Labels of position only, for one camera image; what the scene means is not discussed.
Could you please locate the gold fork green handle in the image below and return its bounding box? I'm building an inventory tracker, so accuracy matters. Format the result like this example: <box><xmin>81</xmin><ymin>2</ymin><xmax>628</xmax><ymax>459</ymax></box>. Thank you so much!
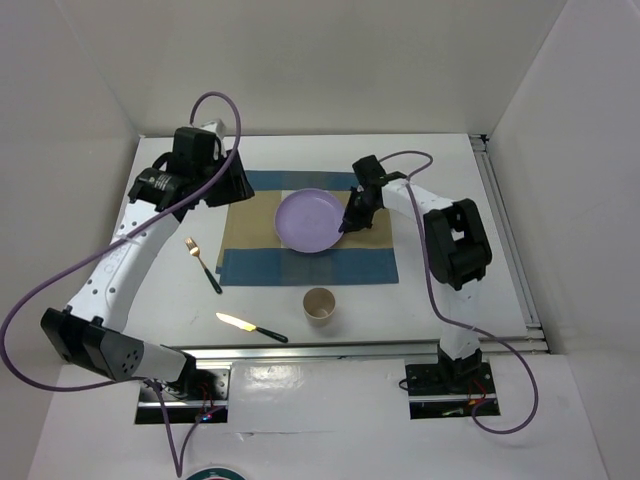
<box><xmin>185</xmin><ymin>237</ymin><xmax>223</xmax><ymax>295</ymax></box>

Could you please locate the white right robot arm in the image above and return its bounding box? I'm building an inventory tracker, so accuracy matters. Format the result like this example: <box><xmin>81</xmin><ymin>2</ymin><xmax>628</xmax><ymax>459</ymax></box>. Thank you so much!
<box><xmin>339</xmin><ymin>155</ymin><xmax>493</xmax><ymax>392</ymax></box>

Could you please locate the blue beige checked cloth napkin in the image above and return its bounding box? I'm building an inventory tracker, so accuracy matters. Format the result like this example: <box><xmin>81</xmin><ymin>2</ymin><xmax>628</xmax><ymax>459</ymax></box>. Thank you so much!
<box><xmin>216</xmin><ymin>170</ymin><xmax>399</xmax><ymax>287</ymax></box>

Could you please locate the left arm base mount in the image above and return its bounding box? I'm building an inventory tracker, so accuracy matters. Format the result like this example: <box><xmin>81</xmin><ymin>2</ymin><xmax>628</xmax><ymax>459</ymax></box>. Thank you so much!
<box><xmin>134</xmin><ymin>366</ymin><xmax>231</xmax><ymax>425</ymax></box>

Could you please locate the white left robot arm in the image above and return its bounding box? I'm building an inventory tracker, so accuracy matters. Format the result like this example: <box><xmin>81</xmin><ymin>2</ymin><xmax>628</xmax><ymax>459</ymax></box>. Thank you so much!
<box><xmin>41</xmin><ymin>120</ymin><xmax>254</xmax><ymax>399</ymax></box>

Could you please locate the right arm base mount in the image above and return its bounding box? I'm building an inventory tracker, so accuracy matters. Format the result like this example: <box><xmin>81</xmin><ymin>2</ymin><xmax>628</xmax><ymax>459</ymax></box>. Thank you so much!
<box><xmin>398</xmin><ymin>362</ymin><xmax>500</xmax><ymax>420</ymax></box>

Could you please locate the purple plastic plate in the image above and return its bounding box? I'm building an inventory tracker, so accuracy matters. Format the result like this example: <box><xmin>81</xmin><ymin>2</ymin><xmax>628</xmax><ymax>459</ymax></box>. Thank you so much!
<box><xmin>274</xmin><ymin>188</ymin><xmax>344</xmax><ymax>254</ymax></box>

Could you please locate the gold knife green handle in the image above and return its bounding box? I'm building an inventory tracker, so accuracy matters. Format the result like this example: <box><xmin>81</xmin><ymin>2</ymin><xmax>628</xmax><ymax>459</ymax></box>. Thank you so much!
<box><xmin>216</xmin><ymin>312</ymin><xmax>289</xmax><ymax>344</ymax></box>

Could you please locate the aluminium right side rail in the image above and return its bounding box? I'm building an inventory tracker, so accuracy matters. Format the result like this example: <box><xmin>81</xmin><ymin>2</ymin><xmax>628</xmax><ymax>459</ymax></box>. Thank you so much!
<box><xmin>468</xmin><ymin>134</ymin><xmax>550</xmax><ymax>354</ymax></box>

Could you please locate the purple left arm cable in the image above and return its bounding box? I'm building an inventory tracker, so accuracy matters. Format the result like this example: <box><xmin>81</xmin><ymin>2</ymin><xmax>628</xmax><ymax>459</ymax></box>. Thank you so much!
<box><xmin>0</xmin><ymin>91</ymin><xmax>244</xmax><ymax>479</ymax></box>

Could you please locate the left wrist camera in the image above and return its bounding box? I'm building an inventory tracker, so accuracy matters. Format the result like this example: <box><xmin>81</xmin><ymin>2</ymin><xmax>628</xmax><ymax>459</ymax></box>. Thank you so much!
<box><xmin>199</xmin><ymin>118</ymin><xmax>227</xmax><ymax>141</ymax></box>

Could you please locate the beige plastic cup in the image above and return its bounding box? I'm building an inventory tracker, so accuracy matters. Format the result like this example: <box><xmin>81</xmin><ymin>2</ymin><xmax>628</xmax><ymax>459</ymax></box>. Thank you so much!
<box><xmin>302</xmin><ymin>287</ymin><xmax>336</xmax><ymax>326</ymax></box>

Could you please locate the green round sticker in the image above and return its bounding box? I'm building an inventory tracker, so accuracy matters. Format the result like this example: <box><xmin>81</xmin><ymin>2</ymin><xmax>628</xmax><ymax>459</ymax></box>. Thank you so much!
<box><xmin>185</xmin><ymin>466</ymin><xmax>247</xmax><ymax>480</ymax></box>

